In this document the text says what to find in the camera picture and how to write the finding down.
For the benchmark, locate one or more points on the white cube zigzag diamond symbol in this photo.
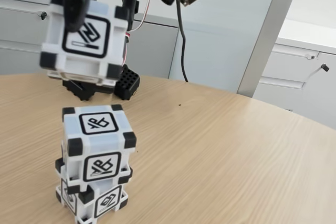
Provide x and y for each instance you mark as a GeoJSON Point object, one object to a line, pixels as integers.
{"type": "Point", "coordinates": [86, 64]}

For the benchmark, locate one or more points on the black cabinet key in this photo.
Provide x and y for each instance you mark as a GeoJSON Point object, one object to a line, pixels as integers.
{"type": "Point", "coordinates": [43, 15]}
{"type": "Point", "coordinates": [325, 67]}

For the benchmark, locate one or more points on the white cube overlapping squares symbol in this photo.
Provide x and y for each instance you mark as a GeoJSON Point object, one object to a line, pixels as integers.
{"type": "Point", "coordinates": [107, 200]}

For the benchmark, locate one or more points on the grey metal pillar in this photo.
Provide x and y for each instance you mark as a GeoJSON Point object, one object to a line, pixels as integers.
{"type": "Point", "coordinates": [267, 37]}

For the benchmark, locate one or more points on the white cube crossed lines symbol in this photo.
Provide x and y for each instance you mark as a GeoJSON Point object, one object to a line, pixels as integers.
{"type": "Point", "coordinates": [98, 123]}

